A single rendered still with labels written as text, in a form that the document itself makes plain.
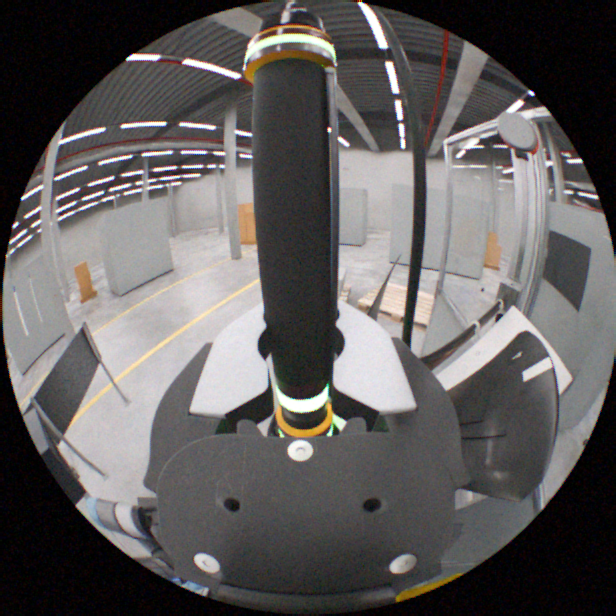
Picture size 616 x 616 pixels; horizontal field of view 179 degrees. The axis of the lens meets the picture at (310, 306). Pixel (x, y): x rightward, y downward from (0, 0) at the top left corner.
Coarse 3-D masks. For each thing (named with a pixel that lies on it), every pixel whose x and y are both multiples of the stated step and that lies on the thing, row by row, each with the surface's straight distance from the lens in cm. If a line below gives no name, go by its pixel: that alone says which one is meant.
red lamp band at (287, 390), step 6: (276, 378) 13; (324, 378) 13; (276, 384) 14; (282, 384) 13; (312, 384) 12; (318, 384) 13; (324, 384) 13; (282, 390) 13; (288, 390) 13; (294, 390) 13; (300, 390) 12; (306, 390) 12; (312, 390) 13; (318, 390) 13; (288, 396) 13; (294, 396) 13; (300, 396) 13; (306, 396) 13; (312, 396) 13
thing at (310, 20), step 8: (280, 8) 18; (288, 8) 17; (296, 8) 17; (304, 8) 18; (272, 16) 15; (280, 16) 15; (288, 16) 14; (296, 16) 14; (304, 16) 14; (312, 16) 15; (264, 24) 15; (272, 24) 14; (280, 24) 17; (288, 24) 18; (296, 24) 18; (304, 24) 17; (312, 24) 14; (320, 24) 15
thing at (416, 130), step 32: (288, 0) 20; (384, 32) 24; (416, 96) 18; (416, 128) 16; (416, 160) 15; (416, 192) 15; (416, 224) 15; (416, 256) 16; (416, 288) 16; (480, 320) 40
